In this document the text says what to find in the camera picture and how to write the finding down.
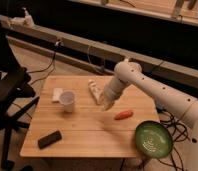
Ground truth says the green bowl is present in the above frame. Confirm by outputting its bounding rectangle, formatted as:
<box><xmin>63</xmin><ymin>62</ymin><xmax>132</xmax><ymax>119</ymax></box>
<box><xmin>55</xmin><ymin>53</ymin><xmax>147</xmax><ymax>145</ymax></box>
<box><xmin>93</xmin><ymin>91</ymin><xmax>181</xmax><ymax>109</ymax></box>
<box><xmin>135</xmin><ymin>121</ymin><xmax>173</xmax><ymax>159</ymax></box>

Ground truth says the wooden table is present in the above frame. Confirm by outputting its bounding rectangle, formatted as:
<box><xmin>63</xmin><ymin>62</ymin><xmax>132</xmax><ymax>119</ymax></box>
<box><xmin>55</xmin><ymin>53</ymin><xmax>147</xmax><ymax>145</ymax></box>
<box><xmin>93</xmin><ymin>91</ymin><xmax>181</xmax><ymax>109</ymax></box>
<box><xmin>20</xmin><ymin>76</ymin><xmax>158</xmax><ymax>158</ymax></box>

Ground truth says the white ceramic cup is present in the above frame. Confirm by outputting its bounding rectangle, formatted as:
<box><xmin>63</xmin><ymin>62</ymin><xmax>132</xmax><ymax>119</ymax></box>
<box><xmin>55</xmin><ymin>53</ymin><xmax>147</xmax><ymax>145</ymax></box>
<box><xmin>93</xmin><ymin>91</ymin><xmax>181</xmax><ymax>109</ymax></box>
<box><xmin>59</xmin><ymin>91</ymin><xmax>75</xmax><ymax>113</ymax></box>

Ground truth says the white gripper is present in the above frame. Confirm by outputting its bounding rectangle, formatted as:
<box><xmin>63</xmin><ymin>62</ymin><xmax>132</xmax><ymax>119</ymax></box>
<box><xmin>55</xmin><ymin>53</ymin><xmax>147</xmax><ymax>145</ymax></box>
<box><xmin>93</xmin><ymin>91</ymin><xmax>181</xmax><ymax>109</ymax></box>
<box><xmin>99</xmin><ymin>77</ymin><xmax>126</xmax><ymax>111</ymax></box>

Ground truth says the white cloth piece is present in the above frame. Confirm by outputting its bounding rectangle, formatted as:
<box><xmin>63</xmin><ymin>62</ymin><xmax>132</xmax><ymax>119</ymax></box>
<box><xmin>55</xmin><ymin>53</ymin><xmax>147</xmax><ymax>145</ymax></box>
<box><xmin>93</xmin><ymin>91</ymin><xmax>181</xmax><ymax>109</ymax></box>
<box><xmin>52</xmin><ymin>88</ymin><xmax>63</xmax><ymax>102</ymax></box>

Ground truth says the black cable bundle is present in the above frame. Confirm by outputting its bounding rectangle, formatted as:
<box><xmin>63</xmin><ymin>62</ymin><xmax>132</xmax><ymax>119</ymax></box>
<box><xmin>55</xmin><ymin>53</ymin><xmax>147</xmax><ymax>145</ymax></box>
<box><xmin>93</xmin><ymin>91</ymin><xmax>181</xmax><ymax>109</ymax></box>
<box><xmin>156</xmin><ymin>106</ymin><xmax>193</xmax><ymax>169</ymax></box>

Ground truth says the black office chair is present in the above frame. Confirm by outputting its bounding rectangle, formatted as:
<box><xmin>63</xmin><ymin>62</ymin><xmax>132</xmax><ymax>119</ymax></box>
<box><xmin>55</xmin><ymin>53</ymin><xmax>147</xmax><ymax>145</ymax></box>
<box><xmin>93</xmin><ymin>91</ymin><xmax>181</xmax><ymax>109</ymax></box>
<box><xmin>0</xmin><ymin>21</ymin><xmax>39</xmax><ymax>171</ymax></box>

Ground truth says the orange carrot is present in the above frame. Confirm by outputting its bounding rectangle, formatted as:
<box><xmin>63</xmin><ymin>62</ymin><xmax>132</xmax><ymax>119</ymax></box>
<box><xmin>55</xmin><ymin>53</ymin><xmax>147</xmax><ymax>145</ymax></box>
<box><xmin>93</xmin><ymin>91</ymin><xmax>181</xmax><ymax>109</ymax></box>
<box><xmin>114</xmin><ymin>110</ymin><xmax>133</xmax><ymax>120</ymax></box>

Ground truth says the dark brown eraser block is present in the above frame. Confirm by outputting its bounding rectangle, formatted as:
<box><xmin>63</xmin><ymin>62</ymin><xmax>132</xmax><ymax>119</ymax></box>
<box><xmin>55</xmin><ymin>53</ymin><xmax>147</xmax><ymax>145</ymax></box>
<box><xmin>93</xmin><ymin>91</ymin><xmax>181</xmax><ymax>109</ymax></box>
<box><xmin>38</xmin><ymin>131</ymin><xmax>62</xmax><ymax>149</ymax></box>

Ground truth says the white tube bottle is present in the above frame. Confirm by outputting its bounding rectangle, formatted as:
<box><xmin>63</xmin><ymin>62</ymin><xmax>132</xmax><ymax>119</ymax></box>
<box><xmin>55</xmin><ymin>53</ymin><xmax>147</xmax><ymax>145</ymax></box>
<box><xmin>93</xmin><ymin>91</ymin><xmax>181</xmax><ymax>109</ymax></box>
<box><xmin>88</xmin><ymin>80</ymin><xmax>101</xmax><ymax>105</ymax></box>

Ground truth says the long metal rail beam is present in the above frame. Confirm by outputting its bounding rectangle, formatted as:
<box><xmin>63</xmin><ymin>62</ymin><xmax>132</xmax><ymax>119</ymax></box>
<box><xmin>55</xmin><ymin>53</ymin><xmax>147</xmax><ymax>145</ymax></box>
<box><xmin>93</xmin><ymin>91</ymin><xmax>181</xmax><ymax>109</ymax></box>
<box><xmin>0</xmin><ymin>15</ymin><xmax>198</xmax><ymax>90</ymax></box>

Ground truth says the white spray bottle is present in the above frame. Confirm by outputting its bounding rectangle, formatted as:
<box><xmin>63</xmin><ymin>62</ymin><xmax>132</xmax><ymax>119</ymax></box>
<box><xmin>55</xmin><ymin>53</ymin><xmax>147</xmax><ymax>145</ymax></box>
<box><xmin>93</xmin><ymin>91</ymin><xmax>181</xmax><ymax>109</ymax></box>
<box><xmin>10</xmin><ymin>6</ymin><xmax>36</xmax><ymax>28</ymax></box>

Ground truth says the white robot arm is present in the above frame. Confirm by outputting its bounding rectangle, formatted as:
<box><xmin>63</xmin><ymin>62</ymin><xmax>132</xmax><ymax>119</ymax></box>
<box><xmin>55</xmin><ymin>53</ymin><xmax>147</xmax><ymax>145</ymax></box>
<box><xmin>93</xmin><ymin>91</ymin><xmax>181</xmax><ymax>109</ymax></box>
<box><xmin>99</xmin><ymin>59</ymin><xmax>198</xmax><ymax>171</ymax></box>

